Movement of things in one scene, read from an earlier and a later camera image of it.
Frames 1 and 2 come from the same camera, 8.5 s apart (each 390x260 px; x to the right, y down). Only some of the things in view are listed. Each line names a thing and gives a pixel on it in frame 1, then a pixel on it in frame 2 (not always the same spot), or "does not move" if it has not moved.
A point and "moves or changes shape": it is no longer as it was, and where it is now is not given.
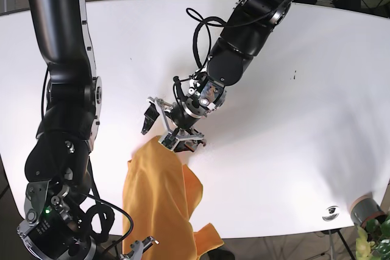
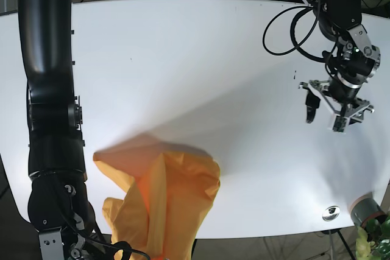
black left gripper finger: (151, 115) to (312, 101)
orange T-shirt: (159, 195) moves or changes shape
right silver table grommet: (332, 212) does not move
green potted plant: (373, 242) does not move
